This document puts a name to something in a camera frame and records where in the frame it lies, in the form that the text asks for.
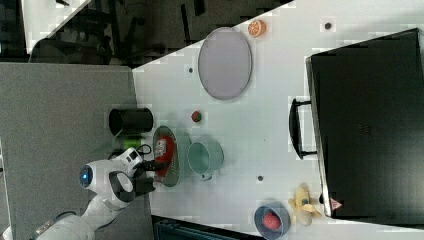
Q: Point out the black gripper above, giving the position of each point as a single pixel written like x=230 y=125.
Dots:
x=141 y=182

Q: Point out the red ketchup bottle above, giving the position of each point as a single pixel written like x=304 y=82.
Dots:
x=164 y=152

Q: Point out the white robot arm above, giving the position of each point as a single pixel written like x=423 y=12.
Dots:
x=114 y=183

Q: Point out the green oval strainer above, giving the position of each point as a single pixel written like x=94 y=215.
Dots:
x=178 y=170

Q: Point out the teal metal cup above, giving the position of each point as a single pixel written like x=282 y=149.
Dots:
x=204 y=156

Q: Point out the red strawberry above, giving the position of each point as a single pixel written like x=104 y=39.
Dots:
x=196 y=116

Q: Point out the grey round plate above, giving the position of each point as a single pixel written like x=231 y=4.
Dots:
x=225 y=63

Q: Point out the red fruit in bowl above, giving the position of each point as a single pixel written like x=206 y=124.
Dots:
x=271 y=221

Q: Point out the blue bowl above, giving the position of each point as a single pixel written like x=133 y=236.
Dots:
x=280 y=211

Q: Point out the peeled banana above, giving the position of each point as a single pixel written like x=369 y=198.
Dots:
x=303 y=210

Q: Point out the orange half slice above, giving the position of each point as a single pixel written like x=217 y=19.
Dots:
x=256 y=28

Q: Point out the black toaster oven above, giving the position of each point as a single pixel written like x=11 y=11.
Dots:
x=367 y=103

